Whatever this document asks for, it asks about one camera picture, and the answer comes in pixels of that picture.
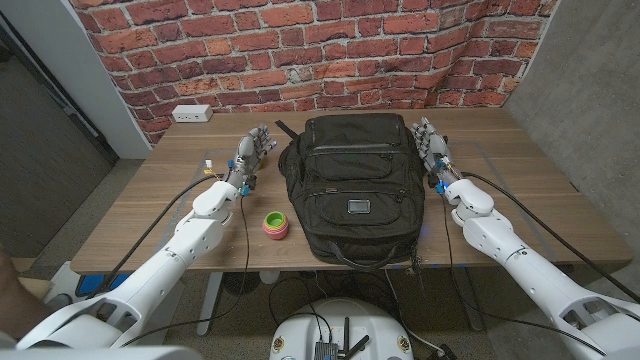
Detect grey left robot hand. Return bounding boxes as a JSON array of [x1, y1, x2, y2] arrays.
[[227, 124, 278, 189]]

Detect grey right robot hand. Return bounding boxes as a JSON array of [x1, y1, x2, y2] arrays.
[[410, 117, 464, 189]]

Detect black backpack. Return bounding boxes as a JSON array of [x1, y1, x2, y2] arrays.
[[277, 112, 431, 271]]

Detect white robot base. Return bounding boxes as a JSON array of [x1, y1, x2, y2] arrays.
[[268, 298, 415, 360]]

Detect white power strip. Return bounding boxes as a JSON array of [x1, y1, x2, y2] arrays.
[[171, 104, 214, 124]]

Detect green pink stacked cups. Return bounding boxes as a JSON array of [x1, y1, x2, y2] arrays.
[[262, 210, 290, 241]]

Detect red brick print backdrop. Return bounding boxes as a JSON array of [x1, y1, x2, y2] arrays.
[[69, 0, 559, 146]]

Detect white table leg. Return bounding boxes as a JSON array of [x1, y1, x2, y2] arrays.
[[196, 272, 224, 336]]

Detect grey table leg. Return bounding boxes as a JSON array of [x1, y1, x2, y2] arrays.
[[452, 267, 484, 332]]

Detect blue foot pedals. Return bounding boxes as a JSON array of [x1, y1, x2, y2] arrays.
[[74, 273, 132, 299]]

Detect black slanted antenna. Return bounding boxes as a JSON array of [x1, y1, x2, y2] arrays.
[[344, 334, 371, 360]]

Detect grey mini computer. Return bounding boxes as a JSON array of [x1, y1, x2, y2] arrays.
[[313, 341, 339, 360]]

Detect white robot chest shell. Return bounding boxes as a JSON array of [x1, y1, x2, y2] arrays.
[[0, 344, 204, 360]]

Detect tan cardboard box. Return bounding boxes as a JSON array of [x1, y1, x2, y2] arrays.
[[12, 257, 54, 301]]

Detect person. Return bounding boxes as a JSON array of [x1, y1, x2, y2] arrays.
[[0, 248, 51, 341]]

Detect thin black left wrist cable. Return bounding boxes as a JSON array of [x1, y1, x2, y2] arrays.
[[119, 193, 251, 347]]

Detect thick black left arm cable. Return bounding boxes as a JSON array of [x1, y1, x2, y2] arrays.
[[87, 172, 226, 301]]

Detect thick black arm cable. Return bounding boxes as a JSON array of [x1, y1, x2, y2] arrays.
[[87, 172, 226, 301], [462, 171, 640, 304]]

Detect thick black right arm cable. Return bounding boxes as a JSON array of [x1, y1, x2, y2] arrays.
[[462, 171, 640, 304]]

